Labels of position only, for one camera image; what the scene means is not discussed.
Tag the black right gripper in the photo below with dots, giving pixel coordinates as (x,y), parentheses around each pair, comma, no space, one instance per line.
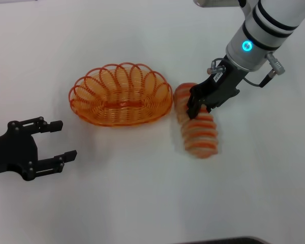
(223,86)

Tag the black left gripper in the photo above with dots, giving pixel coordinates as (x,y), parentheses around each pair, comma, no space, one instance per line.
(15,151)

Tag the orange striped bread loaf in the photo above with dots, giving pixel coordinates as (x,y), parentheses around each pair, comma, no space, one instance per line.
(200,134)

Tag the black robot torso edge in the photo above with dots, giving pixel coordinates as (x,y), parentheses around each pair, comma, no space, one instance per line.
(223,241)

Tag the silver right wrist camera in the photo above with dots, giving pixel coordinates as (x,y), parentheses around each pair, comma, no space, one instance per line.
(216,2)

